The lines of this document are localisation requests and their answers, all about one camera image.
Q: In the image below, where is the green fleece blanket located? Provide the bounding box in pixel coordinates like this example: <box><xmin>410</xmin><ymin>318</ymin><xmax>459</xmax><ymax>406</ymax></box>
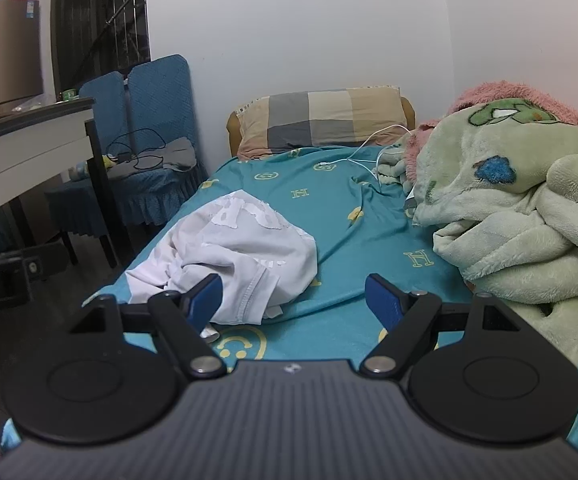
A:
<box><xmin>377</xmin><ymin>98</ymin><xmax>578</xmax><ymax>368</ymax></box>

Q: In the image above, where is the white t-shirt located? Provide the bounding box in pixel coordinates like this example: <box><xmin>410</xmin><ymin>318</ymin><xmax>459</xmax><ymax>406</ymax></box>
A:
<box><xmin>126</xmin><ymin>190</ymin><xmax>317</xmax><ymax>342</ymax></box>

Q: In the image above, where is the white charging cable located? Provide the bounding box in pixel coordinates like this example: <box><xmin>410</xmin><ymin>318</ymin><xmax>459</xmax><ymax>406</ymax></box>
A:
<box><xmin>317</xmin><ymin>122</ymin><xmax>414</xmax><ymax>189</ymax></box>

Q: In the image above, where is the cardboard box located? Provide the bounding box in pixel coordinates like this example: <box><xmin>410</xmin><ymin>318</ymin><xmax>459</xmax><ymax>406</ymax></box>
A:
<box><xmin>0</xmin><ymin>0</ymin><xmax>44</xmax><ymax>105</ymax></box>

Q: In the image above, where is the black cable on chair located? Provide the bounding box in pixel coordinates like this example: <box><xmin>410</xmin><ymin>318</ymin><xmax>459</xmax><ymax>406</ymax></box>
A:
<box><xmin>104</xmin><ymin>128</ymin><xmax>165</xmax><ymax>172</ymax></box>

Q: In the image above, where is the blue covered chair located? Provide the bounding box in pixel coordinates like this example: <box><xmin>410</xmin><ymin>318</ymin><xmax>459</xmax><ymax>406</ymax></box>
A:
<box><xmin>42</xmin><ymin>70</ymin><xmax>135</xmax><ymax>239</ymax></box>
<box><xmin>102</xmin><ymin>54</ymin><xmax>207</xmax><ymax>226</ymax></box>

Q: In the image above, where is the white desk with black legs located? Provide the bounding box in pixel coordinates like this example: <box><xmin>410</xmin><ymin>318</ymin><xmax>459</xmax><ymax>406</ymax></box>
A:
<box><xmin>0</xmin><ymin>98</ymin><xmax>132</xmax><ymax>263</ymax></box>

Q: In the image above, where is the checkered pillow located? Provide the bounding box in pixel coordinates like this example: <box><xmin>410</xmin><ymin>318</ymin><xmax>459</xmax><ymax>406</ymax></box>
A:
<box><xmin>226</xmin><ymin>86</ymin><xmax>416</xmax><ymax>160</ymax></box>

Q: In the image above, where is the grey cloth on chair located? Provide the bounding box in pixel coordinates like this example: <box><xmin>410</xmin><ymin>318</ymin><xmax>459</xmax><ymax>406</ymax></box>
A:
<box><xmin>106</xmin><ymin>138</ymin><xmax>197</xmax><ymax>180</ymax></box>

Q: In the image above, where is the teal patterned bed sheet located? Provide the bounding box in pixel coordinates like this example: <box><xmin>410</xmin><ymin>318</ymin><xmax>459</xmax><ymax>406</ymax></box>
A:
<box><xmin>0</xmin><ymin>144</ymin><xmax>578</xmax><ymax>466</ymax></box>

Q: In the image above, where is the pink fuzzy blanket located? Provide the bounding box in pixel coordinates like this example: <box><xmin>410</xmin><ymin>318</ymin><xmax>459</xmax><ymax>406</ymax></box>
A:
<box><xmin>404</xmin><ymin>80</ymin><xmax>578</xmax><ymax>183</ymax></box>

